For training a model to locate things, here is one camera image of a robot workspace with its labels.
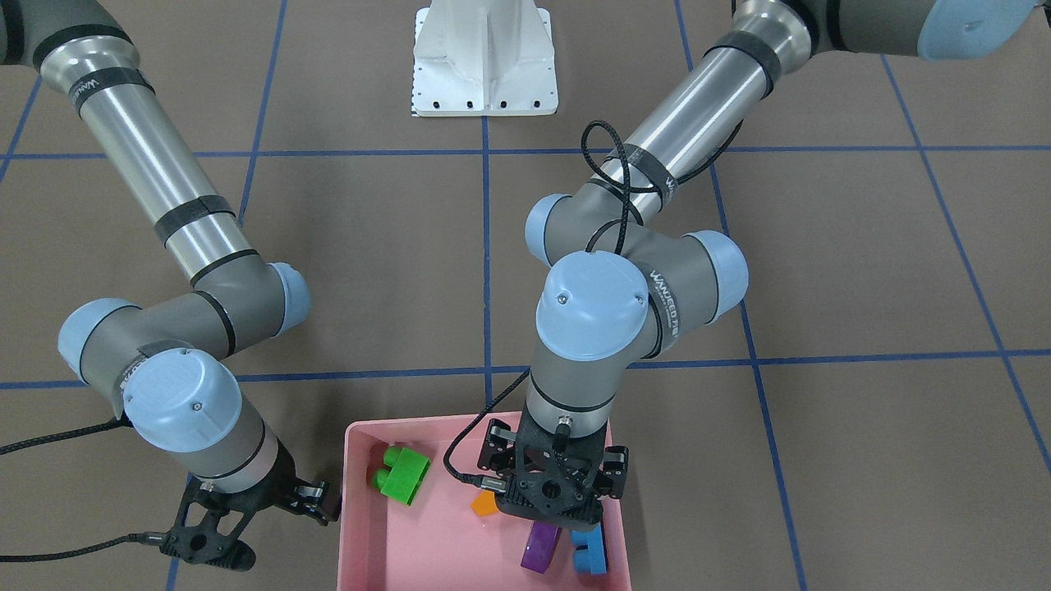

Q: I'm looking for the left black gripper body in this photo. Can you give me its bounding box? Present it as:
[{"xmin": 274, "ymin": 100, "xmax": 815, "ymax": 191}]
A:
[{"xmin": 478, "ymin": 411, "xmax": 628, "ymax": 502}]

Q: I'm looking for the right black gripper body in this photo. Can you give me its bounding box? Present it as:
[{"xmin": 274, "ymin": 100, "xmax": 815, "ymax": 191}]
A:
[{"xmin": 194, "ymin": 440, "xmax": 301, "ymax": 514}]

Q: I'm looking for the purple duplo block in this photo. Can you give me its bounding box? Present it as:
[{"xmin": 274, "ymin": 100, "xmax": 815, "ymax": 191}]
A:
[{"xmin": 521, "ymin": 521, "xmax": 562, "ymax": 575}]

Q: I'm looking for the long blue duplo block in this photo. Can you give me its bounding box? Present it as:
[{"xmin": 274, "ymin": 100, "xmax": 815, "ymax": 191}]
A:
[{"xmin": 570, "ymin": 524, "xmax": 607, "ymax": 576}]

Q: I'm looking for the orange duplo block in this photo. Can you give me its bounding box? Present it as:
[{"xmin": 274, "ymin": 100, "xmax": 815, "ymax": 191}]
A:
[{"xmin": 470, "ymin": 490, "xmax": 498, "ymax": 519}]

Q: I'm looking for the green duplo block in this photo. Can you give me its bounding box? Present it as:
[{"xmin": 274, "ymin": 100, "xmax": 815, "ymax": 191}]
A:
[{"xmin": 369, "ymin": 446, "xmax": 431, "ymax": 506}]

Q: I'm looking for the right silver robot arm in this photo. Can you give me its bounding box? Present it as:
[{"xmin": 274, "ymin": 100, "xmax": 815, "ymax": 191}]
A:
[{"xmin": 2, "ymin": 1, "xmax": 339, "ymax": 526}]

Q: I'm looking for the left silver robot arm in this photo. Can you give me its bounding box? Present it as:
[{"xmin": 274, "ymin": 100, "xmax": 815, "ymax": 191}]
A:
[{"xmin": 613, "ymin": 15, "xmax": 1049, "ymax": 521}]

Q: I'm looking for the pink plastic box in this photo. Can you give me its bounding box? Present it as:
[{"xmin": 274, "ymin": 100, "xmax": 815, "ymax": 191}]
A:
[{"xmin": 337, "ymin": 412, "xmax": 633, "ymax": 591}]

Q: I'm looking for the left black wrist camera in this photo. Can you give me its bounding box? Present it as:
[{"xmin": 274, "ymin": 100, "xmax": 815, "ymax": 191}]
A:
[{"xmin": 477, "ymin": 442, "xmax": 604, "ymax": 531}]

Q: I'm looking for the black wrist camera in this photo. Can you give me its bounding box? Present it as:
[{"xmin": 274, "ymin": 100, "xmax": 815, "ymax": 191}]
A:
[
  {"xmin": 160, "ymin": 476, "xmax": 259, "ymax": 572},
  {"xmin": 477, "ymin": 442, "xmax": 604, "ymax": 531}
]

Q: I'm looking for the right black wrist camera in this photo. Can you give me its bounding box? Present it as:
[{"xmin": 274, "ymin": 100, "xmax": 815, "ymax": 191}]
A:
[{"xmin": 160, "ymin": 476, "xmax": 259, "ymax": 572}]

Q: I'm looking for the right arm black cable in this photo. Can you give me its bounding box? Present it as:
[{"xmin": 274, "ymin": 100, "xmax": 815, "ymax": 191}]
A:
[{"xmin": 0, "ymin": 415, "xmax": 177, "ymax": 564}]

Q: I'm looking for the white camera stand column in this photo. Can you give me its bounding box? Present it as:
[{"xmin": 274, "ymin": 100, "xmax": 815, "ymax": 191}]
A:
[{"xmin": 411, "ymin": 1, "xmax": 559, "ymax": 117}]

